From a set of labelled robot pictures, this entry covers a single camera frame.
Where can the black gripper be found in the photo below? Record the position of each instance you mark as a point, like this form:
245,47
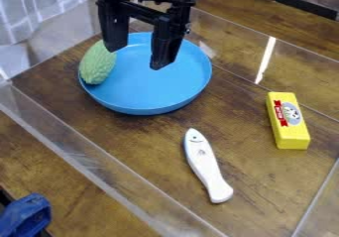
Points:
167,15

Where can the yellow toy brick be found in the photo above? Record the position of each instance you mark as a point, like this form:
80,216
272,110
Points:
288,127

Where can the blue round tray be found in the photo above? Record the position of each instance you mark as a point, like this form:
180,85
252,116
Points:
137,90

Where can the green bumpy toy gourd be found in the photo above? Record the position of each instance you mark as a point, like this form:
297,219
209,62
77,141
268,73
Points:
96,64

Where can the white checked curtain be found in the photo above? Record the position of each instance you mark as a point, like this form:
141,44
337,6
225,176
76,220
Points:
21,17

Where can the black bar in background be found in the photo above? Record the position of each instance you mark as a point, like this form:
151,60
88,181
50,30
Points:
311,8

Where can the blue clamp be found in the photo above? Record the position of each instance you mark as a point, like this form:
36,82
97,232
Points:
25,216

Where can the clear acrylic enclosure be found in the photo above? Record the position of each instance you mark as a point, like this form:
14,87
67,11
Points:
112,170

